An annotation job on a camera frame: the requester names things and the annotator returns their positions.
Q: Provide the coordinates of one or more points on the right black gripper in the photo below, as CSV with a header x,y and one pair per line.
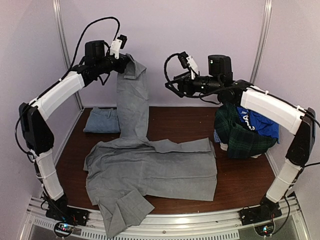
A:
x,y
185,81

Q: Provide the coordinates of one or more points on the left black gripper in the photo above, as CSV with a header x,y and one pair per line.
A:
x,y
124,60

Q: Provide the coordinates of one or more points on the light blue denim skirt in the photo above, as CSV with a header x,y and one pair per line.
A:
x,y
102,121

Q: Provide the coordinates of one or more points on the grey shirt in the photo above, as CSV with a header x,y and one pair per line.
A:
x,y
123,171

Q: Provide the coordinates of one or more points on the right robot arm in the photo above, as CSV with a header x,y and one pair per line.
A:
x,y
299,122

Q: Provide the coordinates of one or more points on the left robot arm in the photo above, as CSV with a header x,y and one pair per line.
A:
x,y
33,116

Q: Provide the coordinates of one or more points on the blue checked cloth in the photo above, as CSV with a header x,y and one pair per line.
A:
x,y
216,137

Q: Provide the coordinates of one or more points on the dark green plaid garment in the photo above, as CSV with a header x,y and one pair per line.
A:
x,y
241,141

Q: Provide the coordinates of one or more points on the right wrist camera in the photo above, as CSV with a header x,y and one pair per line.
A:
x,y
188,62

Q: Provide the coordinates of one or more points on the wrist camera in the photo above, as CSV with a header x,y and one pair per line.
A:
x,y
188,62
117,45

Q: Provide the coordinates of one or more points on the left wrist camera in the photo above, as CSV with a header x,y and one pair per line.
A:
x,y
117,45

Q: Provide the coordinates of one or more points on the left aluminium post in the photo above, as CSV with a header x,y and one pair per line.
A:
x,y
61,32

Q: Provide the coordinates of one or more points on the aluminium post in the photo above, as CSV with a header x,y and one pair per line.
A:
x,y
61,32
264,31

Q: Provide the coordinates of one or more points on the right aluminium post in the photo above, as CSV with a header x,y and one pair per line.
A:
x,y
264,31

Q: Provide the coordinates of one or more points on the aluminium front rail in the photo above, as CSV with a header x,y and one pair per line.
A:
x,y
218,225

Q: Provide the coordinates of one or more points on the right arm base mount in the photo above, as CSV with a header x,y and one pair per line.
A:
x,y
261,216

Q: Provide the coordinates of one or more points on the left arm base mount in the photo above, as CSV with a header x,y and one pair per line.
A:
x,y
66,217

